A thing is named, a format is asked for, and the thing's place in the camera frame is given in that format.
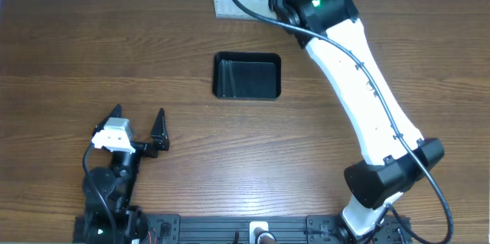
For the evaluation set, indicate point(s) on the black tray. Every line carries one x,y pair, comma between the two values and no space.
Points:
256,79

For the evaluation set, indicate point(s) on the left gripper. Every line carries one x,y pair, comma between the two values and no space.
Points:
146,149

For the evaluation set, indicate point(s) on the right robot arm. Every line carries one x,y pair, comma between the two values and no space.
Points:
363,95

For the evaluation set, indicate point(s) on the mounting rail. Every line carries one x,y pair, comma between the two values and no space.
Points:
214,230

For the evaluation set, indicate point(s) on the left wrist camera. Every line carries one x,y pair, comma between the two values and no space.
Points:
114,137

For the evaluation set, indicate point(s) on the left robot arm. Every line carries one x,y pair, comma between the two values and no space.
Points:
111,186

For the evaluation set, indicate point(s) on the clear test tube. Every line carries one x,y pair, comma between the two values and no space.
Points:
232,79
223,79

